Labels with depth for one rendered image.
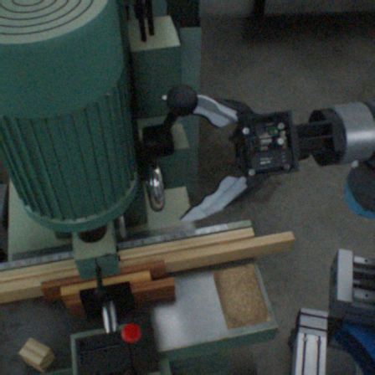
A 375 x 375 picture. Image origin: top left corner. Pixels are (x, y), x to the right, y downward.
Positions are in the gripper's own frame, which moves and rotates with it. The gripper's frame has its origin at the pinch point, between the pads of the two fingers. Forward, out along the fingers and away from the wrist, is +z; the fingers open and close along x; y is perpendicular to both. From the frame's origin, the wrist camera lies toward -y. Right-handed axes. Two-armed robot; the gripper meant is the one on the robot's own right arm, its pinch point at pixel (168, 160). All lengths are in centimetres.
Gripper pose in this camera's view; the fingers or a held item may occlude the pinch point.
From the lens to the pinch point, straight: 61.1
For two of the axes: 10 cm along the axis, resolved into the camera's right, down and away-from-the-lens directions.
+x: 1.4, 9.9, 0.4
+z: -9.8, 1.5, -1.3
